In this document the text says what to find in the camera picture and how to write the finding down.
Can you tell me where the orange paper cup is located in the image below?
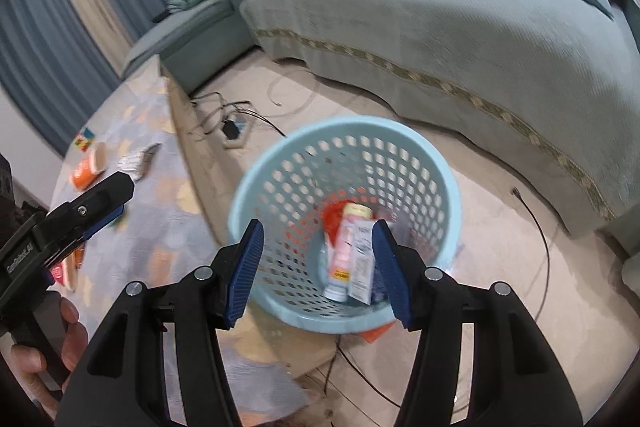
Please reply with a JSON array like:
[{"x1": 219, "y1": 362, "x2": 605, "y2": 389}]
[{"x1": 70, "y1": 142, "x2": 108, "y2": 191}]

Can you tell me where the white heart-print paper bag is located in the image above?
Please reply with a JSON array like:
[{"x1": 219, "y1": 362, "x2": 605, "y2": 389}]
[{"x1": 117, "y1": 143, "x2": 162, "y2": 182}]

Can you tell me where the white snack packet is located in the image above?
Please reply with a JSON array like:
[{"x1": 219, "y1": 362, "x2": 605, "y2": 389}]
[{"x1": 348, "y1": 220, "x2": 375, "y2": 306}]

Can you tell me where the red plastic bag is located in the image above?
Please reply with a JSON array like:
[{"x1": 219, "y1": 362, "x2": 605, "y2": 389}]
[{"x1": 321, "y1": 199, "x2": 349, "y2": 247}]

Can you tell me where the person left hand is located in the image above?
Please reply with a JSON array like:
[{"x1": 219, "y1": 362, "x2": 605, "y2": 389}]
[{"x1": 8, "y1": 296, "x2": 89, "y2": 422}]

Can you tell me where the colourful rubik cube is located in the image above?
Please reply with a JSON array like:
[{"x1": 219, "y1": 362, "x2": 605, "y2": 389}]
[{"x1": 73, "y1": 127, "x2": 96, "y2": 153}]

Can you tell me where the grey scalloped tablecloth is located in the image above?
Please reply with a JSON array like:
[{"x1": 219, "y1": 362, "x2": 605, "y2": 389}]
[{"x1": 63, "y1": 57, "x2": 309, "y2": 426}]

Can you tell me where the white power strip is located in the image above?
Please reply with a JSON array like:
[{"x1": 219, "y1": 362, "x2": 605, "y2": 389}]
[{"x1": 221, "y1": 114, "x2": 253, "y2": 150}]

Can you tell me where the light blue plastic basket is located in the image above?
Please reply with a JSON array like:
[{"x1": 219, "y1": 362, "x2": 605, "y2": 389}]
[{"x1": 228, "y1": 116, "x2": 462, "y2": 335}]

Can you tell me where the teal blue sofa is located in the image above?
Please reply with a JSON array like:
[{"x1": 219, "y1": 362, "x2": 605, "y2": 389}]
[{"x1": 121, "y1": 0, "x2": 640, "y2": 238}]

